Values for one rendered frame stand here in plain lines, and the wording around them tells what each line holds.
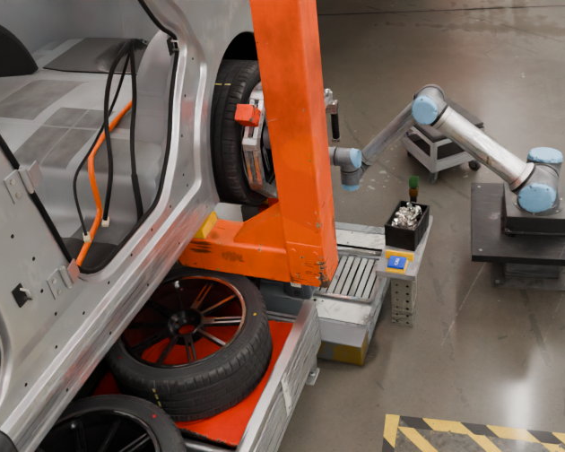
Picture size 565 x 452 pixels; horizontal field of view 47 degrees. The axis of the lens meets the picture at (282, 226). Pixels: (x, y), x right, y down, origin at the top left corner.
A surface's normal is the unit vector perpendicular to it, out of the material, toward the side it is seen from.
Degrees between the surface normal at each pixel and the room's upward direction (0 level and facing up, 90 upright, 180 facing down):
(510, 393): 0
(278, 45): 90
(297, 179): 90
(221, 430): 0
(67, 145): 6
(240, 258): 90
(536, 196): 91
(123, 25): 72
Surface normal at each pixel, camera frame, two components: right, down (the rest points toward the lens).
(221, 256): -0.34, 0.60
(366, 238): -0.11, -0.79
